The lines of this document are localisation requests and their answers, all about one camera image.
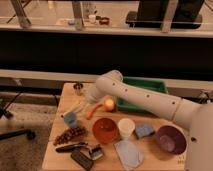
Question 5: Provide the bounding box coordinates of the blue cup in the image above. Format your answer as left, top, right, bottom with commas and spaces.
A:
64, 112, 77, 128

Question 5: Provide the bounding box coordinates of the purple bowl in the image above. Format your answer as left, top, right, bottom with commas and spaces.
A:
156, 125, 187, 155

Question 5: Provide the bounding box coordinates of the light blue cloth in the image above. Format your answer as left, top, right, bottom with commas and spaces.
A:
114, 140, 144, 171

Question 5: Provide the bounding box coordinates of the white cup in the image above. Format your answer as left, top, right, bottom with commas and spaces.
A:
118, 118, 135, 139

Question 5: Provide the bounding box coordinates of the green plastic tray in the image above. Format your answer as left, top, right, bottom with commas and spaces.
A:
116, 77, 168, 114

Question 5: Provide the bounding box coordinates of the blue sponge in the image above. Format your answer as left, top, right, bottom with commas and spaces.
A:
135, 124, 155, 139

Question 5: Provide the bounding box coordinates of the orange carrot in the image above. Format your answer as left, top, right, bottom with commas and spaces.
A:
86, 104, 103, 120

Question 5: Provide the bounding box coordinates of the black office chair base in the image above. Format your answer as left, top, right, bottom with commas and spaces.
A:
0, 93, 36, 141

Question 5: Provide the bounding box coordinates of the yellow red apple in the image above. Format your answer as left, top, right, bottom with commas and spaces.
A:
104, 99, 115, 111

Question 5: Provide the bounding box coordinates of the black handled knife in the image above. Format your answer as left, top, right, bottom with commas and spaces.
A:
55, 142, 88, 153

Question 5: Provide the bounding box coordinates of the small black white brush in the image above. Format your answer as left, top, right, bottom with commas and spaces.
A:
89, 145, 104, 160

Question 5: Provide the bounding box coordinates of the black rectangular block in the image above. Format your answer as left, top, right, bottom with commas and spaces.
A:
71, 150, 94, 171

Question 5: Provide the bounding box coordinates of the bunch of dark grapes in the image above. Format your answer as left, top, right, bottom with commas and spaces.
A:
53, 126, 87, 146

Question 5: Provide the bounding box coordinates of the small metal cup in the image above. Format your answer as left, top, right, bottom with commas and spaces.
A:
73, 82, 83, 96

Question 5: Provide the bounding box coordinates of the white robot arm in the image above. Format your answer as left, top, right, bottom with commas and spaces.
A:
85, 70, 213, 171

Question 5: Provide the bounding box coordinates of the orange bowl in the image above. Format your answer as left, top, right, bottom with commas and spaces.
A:
92, 118, 118, 144

